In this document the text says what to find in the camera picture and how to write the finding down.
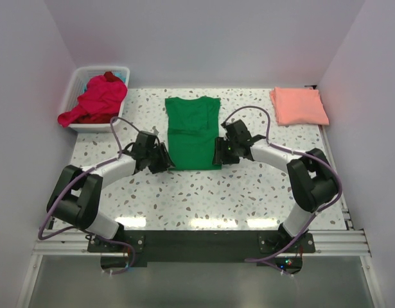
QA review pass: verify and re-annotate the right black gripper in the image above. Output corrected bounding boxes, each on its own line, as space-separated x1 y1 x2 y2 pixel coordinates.
212 137 240 165

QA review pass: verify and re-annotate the green t shirt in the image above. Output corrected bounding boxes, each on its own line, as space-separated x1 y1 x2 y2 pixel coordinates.
165 96 222 171

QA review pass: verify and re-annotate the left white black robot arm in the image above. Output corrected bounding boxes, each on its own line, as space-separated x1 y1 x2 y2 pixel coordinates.
46 131 175 252

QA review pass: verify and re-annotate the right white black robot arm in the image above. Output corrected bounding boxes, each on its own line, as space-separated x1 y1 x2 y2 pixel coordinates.
213 120 342 252

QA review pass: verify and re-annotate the crumpled magenta t shirt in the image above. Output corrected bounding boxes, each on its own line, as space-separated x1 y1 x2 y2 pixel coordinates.
57 75 128 128

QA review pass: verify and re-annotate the folded salmon pink t shirt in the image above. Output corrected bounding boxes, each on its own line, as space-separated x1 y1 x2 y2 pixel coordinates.
269 87 329 126

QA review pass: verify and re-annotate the teal garment in basket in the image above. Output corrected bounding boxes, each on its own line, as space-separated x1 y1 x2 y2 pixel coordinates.
114 71 126 82

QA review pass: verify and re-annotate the dark red t shirt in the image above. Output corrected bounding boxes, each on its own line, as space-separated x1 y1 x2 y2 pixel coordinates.
103 71 120 83

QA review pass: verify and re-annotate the white plastic laundry basket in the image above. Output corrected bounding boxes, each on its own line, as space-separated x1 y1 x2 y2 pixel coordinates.
57 65 130 133

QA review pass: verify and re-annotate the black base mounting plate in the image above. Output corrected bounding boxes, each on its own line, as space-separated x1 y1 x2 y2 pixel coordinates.
87 229 317 269

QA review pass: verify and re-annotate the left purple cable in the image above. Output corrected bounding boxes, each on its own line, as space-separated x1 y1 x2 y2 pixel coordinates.
38 116 143 275

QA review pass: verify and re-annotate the purple cable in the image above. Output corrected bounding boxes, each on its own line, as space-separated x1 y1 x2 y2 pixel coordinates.
220 105 344 269
38 116 143 275

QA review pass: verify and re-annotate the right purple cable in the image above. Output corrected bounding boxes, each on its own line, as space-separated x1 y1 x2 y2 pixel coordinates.
220 105 344 269

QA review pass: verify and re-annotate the aluminium frame rail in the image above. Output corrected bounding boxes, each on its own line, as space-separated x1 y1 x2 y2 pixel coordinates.
32 230 371 257

